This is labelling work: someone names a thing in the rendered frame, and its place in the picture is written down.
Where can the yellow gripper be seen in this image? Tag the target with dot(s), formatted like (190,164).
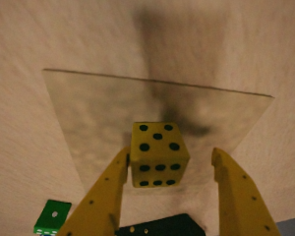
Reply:
(242,209)

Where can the green die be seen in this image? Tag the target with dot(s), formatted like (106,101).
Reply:
(52,218)

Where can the yellow die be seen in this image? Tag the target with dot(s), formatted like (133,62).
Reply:
(159,156)

